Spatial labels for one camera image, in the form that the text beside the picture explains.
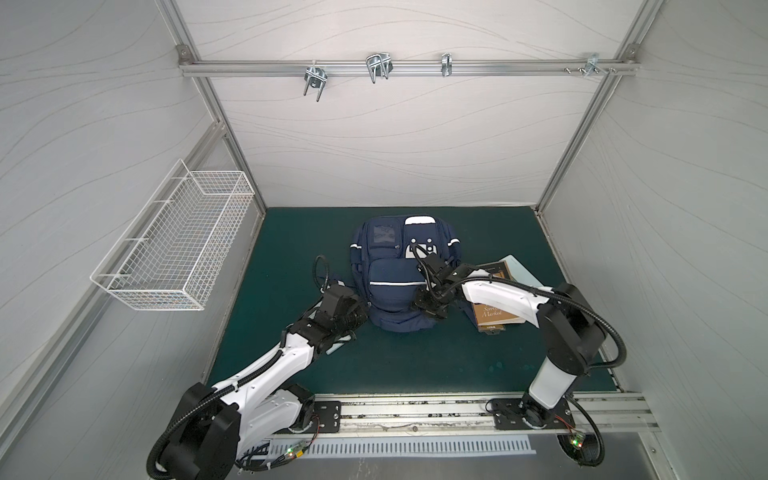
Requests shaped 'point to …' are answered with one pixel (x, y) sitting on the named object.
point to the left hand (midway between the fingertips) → (368, 309)
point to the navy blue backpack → (384, 259)
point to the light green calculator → (337, 345)
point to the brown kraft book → (491, 320)
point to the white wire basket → (172, 255)
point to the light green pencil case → (521, 273)
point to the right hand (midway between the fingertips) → (412, 309)
